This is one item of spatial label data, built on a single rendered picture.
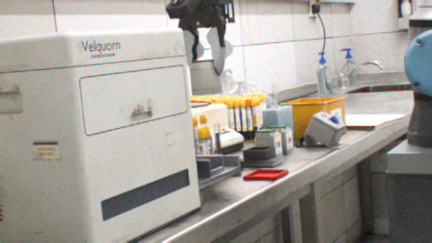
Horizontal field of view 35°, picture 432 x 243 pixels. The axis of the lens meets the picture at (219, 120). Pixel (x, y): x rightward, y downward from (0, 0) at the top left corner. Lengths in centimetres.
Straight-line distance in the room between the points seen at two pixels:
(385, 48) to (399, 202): 256
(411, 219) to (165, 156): 54
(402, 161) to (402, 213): 11
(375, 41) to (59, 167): 310
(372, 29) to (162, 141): 293
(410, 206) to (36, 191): 72
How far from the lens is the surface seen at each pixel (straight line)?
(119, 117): 94
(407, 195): 135
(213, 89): 130
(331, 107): 178
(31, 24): 175
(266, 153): 145
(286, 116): 170
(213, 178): 118
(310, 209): 155
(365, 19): 389
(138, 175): 98
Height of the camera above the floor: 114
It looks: 6 degrees down
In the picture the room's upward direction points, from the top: 5 degrees counter-clockwise
